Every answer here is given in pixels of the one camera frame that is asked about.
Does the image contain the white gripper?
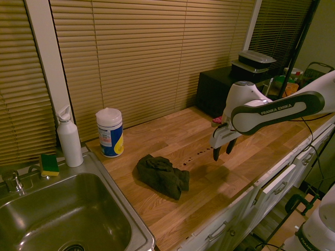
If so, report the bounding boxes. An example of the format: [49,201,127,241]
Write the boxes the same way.
[209,125,240,162]

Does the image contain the dark cloth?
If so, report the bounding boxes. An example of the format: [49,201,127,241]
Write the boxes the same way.
[132,154,191,201]

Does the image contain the white robot base black band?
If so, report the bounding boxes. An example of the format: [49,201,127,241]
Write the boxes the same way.
[284,182,335,251]

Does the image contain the dark liquid spill drops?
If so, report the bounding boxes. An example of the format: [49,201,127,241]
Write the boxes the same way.
[182,146,215,166]

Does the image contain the black steel microwave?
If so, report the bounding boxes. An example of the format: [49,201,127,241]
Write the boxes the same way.
[196,68,273,120]

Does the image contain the white open drawer front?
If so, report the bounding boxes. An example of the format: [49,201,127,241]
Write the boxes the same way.
[261,163,298,195]

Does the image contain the white kitchen cabinet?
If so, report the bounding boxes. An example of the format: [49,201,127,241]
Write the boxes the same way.
[180,115,335,251]

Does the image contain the black food container clear lid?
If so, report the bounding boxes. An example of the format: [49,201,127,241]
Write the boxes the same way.
[237,50,277,69]
[230,59,270,78]

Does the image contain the orange box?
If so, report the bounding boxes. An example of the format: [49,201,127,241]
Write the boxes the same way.
[285,83,299,97]

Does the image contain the black clamp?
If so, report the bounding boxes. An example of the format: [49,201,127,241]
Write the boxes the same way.
[285,193,321,218]

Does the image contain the white plastic tub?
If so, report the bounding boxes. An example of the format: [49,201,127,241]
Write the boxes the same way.
[284,67,304,78]

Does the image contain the disinfecting wipes canister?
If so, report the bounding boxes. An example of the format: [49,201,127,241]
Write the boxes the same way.
[95,107,124,158]

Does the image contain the wide beige window blind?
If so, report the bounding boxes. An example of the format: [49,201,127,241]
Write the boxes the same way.
[49,0,256,143]

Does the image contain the black tripod pole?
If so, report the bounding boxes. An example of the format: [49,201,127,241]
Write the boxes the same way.
[280,0,321,99]

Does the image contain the dark shaded window blind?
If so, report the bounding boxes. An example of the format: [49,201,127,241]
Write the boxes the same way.
[248,0,315,76]

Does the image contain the white water bottle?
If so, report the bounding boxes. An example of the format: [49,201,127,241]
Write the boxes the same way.
[55,105,84,168]

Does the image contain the stainless steel sink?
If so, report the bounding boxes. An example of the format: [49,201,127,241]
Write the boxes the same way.
[0,151,157,251]

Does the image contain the green yellow sponge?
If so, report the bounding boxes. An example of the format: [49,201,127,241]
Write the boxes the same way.
[39,153,60,178]

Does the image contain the beige window blind by sink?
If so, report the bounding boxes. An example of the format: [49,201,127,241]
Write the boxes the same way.
[0,0,57,167]

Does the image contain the metal drawer pull handle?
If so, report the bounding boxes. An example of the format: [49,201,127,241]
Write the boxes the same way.
[273,181,288,194]

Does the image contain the curved metal cabinet handle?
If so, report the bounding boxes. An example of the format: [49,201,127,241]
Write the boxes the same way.
[208,221,228,241]

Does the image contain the black camera cable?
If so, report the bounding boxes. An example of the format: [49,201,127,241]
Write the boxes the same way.
[289,115,335,199]

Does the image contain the black wire frame basket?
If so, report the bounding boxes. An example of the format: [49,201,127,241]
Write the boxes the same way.
[303,62,335,87]

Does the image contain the narrow white window post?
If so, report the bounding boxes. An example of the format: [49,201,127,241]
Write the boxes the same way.
[242,0,263,53]

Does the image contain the wide white window post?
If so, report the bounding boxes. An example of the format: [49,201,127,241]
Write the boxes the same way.
[23,0,77,126]

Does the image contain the clear faucet handle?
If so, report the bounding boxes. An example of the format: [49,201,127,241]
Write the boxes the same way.
[2,169,27,194]

